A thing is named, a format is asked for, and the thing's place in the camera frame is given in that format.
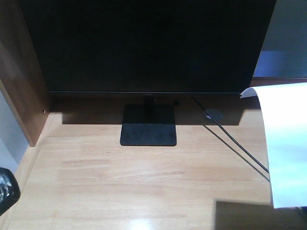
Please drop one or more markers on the grey desk cable grommet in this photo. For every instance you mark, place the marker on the grey desk cable grommet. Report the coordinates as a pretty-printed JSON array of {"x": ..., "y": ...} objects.
[{"x": 210, "y": 113}]

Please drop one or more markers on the wooden shelf unit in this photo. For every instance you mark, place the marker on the wooden shelf unit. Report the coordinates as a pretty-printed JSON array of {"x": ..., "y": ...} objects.
[{"x": 21, "y": 78}]

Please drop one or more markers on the black computer monitor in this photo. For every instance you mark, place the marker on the black computer monitor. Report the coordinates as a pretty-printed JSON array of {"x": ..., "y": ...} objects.
[{"x": 147, "y": 48}]

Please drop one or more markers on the white paper sheets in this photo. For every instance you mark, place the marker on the white paper sheets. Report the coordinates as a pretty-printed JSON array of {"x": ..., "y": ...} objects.
[{"x": 284, "y": 112}]

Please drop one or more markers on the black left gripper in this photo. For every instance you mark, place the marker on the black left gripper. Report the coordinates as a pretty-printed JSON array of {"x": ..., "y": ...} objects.
[{"x": 9, "y": 190}]

